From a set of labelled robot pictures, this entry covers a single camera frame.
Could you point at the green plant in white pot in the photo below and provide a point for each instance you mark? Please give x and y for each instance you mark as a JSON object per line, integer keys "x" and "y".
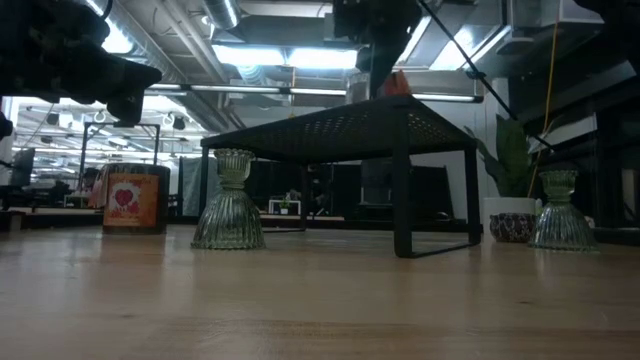
{"x": 510, "y": 165}

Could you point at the heart label candle jar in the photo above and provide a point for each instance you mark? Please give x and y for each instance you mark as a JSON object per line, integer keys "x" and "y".
{"x": 131, "y": 200}

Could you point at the dark computer monitor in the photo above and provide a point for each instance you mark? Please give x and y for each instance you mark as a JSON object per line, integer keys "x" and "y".
{"x": 22, "y": 167}

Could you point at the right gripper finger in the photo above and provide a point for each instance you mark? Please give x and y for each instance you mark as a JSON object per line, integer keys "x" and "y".
{"x": 381, "y": 62}

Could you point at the black gantry frame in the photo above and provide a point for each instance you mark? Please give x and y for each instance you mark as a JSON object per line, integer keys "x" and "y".
{"x": 83, "y": 160}

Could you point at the long LED tube light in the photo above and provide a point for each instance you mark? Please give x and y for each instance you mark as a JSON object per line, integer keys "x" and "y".
{"x": 240, "y": 89}

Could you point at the small black ceiling sensor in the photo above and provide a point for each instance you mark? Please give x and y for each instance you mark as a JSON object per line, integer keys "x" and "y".
{"x": 477, "y": 76}

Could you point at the black perforated metal shelf riser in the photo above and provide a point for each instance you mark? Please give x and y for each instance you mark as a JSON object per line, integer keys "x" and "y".
{"x": 350, "y": 135}

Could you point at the ribbed glass candlestick holder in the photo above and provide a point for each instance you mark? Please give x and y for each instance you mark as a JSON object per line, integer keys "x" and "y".
{"x": 230, "y": 220}
{"x": 561, "y": 225}

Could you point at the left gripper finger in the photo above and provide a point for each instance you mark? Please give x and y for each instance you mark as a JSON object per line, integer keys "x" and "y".
{"x": 135, "y": 85}
{"x": 137, "y": 71}

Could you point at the black shelving unit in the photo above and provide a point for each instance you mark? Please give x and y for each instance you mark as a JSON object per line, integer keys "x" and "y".
{"x": 615, "y": 190}

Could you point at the round silver ceiling duct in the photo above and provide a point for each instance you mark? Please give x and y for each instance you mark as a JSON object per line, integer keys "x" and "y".
{"x": 222, "y": 12}

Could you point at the grey partition panel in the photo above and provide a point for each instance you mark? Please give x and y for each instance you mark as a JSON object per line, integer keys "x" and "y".
{"x": 192, "y": 190}

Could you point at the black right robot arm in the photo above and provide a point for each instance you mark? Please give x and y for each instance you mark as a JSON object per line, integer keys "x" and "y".
{"x": 620, "y": 20}

